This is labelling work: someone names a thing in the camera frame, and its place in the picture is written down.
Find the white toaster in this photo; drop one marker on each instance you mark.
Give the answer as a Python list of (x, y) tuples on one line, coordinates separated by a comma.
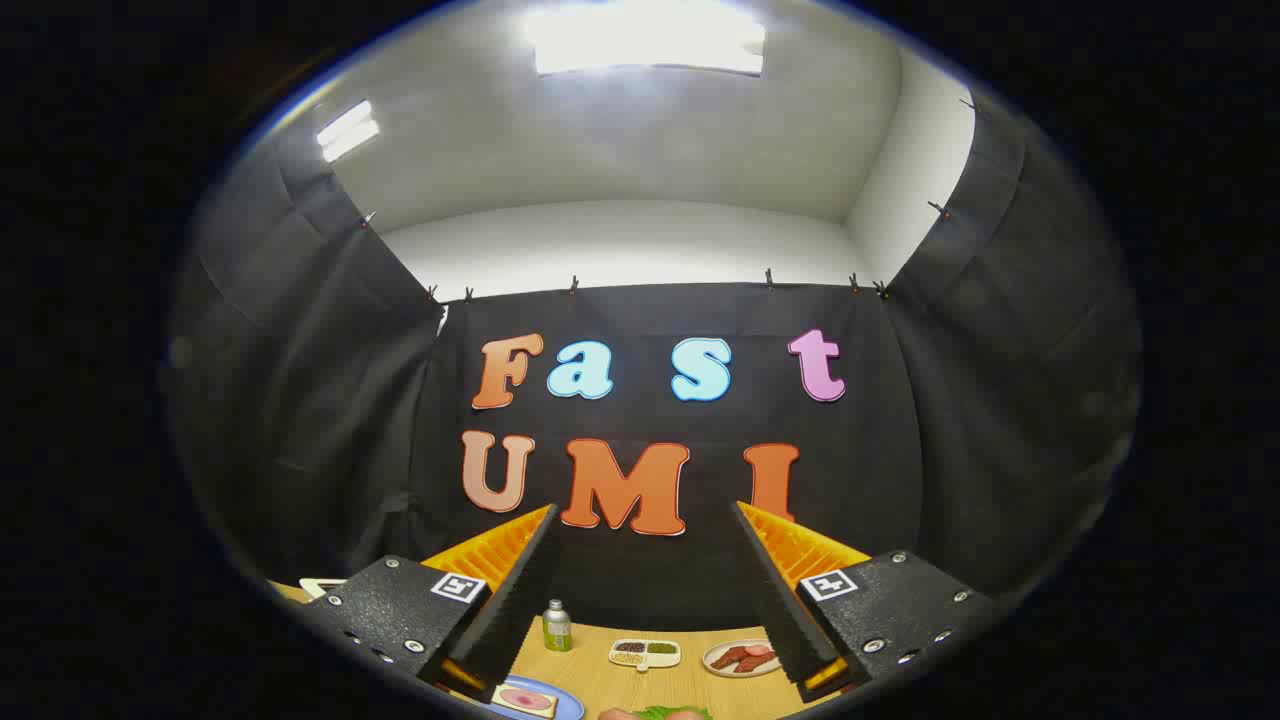
[(322, 587)]

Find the black backdrop cloth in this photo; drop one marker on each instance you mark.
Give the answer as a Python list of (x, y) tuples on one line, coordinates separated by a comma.
[(300, 400)]

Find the white oval plate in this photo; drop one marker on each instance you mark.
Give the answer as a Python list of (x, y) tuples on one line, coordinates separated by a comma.
[(720, 668)]

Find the brown meat slice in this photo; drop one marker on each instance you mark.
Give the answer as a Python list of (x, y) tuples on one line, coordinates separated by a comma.
[(760, 662), (730, 657)]

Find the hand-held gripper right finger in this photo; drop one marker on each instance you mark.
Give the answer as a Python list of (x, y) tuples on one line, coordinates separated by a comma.
[(780, 600)]

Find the green label metal bottle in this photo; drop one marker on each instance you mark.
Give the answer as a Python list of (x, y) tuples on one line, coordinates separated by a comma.
[(557, 630)]

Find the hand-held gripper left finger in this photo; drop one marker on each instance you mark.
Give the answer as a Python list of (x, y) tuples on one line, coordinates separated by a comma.
[(515, 600)]

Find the pink ham slice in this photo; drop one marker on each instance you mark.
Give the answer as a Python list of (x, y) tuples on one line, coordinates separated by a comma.
[(526, 700)]

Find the white divided dish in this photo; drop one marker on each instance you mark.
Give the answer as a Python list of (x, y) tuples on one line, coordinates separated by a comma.
[(645, 657)]

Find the ceiling light panel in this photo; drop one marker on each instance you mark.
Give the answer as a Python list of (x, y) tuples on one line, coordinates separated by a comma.
[(347, 131), (645, 35)]

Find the white bread slice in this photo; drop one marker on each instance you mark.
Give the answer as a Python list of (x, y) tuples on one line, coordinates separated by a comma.
[(497, 700)]

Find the blue round plate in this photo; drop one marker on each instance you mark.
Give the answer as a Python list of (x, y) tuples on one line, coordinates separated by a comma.
[(568, 705)]

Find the green lettuce leaf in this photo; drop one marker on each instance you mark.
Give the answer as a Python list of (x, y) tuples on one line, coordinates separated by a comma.
[(660, 714)]

